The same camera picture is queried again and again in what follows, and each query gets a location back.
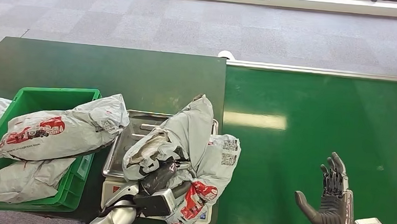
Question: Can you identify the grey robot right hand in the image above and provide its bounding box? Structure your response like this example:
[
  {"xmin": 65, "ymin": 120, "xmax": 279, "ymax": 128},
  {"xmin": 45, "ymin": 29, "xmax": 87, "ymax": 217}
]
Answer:
[{"xmin": 292, "ymin": 150, "xmax": 358, "ymax": 224}]

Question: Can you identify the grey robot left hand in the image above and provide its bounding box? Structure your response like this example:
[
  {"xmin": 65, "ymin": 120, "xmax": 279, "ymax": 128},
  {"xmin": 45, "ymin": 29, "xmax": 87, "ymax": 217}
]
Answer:
[{"xmin": 139, "ymin": 159, "xmax": 179, "ymax": 196}]

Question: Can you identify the grey package with black logo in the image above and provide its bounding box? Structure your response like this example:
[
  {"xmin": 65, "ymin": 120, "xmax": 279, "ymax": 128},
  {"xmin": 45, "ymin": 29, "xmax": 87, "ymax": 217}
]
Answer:
[{"xmin": 119, "ymin": 89, "xmax": 244, "ymax": 224}]

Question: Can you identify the grey package with red print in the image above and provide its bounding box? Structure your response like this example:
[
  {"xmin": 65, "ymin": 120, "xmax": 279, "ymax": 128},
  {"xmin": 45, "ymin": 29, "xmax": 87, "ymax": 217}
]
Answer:
[{"xmin": 0, "ymin": 87, "xmax": 131, "ymax": 168}]

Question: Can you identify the green conveyor belt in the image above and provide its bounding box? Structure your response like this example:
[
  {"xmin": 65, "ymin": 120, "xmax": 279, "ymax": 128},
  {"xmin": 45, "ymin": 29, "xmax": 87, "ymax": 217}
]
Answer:
[{"xmin": 217, "ymin": 59, "xmax": 397, "ymax": 224}]

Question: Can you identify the plain grey package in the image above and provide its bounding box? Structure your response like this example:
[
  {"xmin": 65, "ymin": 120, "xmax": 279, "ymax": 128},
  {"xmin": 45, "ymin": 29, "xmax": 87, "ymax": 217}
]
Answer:
[{"xmin": 0, "ymin": 153, "xmax": 76, "ymax": 208}]

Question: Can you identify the white round conveyor end cap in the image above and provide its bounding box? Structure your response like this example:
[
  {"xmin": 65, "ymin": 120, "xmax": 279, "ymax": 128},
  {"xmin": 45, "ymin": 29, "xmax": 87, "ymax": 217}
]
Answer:
[{"xmin": 217, "ymin": 50, "xmax": 237, "ymax": 61}]

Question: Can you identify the steel weighing tray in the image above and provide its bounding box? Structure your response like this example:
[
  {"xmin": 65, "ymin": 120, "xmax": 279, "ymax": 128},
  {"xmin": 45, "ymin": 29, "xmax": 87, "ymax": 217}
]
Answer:
[{"xmin": 101, "ymin": 108, "xmax": 219, "ymax": 185}]

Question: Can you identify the green plastic crate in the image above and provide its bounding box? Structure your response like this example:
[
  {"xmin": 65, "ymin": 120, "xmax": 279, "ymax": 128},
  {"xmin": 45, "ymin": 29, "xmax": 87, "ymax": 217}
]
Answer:
[{"xmin": 0, "ymin": 84, "xmax": 102, "ymax": 216}]

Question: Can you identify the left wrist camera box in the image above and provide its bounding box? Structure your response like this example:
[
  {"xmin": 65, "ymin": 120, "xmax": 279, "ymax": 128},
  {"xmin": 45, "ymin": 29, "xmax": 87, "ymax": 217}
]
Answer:
[{"xmin": 132, "ymin": 186, "xmax": 182, "ymax": 220}]

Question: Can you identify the silver conveyor side rail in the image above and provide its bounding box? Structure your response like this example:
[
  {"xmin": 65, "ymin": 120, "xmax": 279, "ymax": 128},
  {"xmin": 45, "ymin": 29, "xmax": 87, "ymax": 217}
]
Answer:
[{"xmin": 226, "ymin": 59, "xmax": 397, "ymax": 83}]

